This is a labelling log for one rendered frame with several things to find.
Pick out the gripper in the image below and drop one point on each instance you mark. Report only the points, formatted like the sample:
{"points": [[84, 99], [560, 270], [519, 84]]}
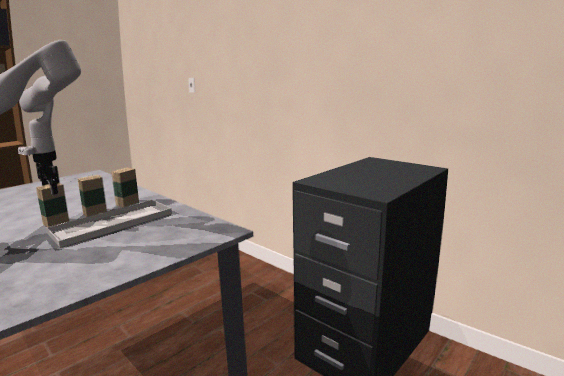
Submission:
{"points": [[44, 158]]}

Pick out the tan coffee pack green band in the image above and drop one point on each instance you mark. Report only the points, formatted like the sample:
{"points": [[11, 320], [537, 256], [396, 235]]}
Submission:
{"points": [[125, 188], [92, 196], [53, 212]]}

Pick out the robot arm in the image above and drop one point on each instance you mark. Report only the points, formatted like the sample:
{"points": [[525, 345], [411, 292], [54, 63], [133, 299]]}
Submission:
{"points": [[48, 62]]}

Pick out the white shallow tray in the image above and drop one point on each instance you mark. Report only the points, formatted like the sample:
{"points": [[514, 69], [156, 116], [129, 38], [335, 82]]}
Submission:
{"points": [[110, 225]]}

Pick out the brown wooden bookshelf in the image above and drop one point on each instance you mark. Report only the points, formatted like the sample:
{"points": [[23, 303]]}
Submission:
{"points": [[8, 163]]}

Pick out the grey stone table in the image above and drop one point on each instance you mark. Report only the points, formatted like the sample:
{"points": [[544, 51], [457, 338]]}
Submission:
{"points": [[132, 256]]}

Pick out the black cabinet drawer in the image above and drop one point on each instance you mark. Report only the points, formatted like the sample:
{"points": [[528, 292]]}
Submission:
{"points": [[361, 238], [308, 344], [308, 287]]}

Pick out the black filing cabinet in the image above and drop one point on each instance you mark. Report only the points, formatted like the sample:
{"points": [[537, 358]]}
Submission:
{"points": [[414, 260]]}

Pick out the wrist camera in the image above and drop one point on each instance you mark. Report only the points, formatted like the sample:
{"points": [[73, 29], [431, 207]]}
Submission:
{"points": [[25, 150]]}

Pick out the white wall socket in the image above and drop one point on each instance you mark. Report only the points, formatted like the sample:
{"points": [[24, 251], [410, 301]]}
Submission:
{"points": [[191, 85]]}

